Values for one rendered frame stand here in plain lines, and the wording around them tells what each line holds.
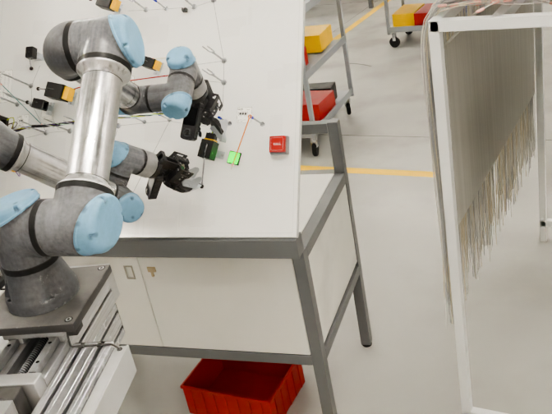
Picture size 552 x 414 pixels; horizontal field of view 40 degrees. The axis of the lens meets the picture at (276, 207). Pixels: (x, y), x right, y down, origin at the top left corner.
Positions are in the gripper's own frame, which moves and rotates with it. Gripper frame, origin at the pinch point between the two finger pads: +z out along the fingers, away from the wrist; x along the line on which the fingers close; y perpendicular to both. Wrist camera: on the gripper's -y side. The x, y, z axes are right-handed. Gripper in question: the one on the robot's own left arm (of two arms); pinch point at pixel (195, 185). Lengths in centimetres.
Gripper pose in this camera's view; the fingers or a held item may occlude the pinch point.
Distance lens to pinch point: 229.7
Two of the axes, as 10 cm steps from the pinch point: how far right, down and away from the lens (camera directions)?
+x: -3.3, -8.0, 5.0
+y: 7.0, -5.7, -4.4
